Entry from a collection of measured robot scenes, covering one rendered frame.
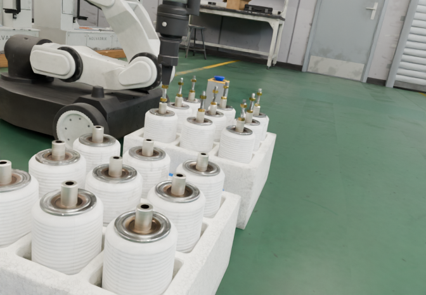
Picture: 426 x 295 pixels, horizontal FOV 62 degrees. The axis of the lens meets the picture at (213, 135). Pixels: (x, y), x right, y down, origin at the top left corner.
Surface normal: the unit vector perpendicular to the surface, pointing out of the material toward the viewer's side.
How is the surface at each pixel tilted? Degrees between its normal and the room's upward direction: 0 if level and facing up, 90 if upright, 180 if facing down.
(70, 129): 90
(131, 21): 112
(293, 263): 0
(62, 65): 90
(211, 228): 0
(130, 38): 90
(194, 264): 0
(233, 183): 90
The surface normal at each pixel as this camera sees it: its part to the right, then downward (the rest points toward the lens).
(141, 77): -0.29, 0.25
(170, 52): 0.07, 0.31
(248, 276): 0.15, -0.94
